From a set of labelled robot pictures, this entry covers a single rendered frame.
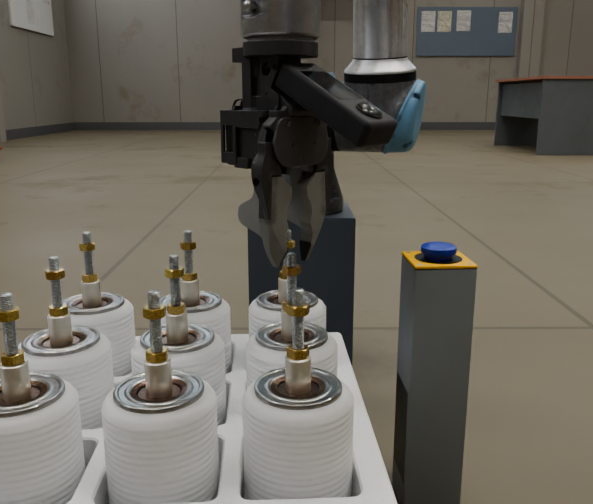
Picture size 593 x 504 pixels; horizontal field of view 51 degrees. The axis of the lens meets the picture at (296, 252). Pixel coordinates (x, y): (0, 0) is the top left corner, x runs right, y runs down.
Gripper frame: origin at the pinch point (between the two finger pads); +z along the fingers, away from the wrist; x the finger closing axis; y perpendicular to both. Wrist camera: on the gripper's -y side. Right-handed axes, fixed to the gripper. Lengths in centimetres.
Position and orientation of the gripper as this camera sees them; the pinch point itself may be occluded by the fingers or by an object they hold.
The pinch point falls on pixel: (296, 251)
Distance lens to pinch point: 62.0
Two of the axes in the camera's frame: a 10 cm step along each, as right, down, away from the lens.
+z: 0.0, 9.7, 2.4
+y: -7.0, -1.7, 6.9
